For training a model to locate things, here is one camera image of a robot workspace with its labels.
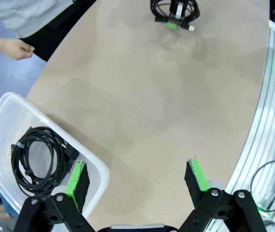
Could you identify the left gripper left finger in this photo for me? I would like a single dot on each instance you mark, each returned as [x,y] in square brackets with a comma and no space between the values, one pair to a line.
[77,188]

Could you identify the clear plastic storage bin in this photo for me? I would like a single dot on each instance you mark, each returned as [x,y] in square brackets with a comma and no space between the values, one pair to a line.
[98,178]

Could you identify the person in grey hoodie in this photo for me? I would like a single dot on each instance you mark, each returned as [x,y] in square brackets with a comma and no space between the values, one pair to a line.
[19,14]

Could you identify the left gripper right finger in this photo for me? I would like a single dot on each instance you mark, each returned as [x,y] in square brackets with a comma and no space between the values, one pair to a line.
[196,183]

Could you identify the aluminium profile frame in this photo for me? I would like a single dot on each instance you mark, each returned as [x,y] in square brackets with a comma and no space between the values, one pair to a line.
[261,108]

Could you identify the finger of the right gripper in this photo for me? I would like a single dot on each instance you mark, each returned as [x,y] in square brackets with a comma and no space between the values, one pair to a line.
[181,12]
[172,24]

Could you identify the person's right hand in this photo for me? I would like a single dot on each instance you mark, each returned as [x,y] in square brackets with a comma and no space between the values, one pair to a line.
[19,49]

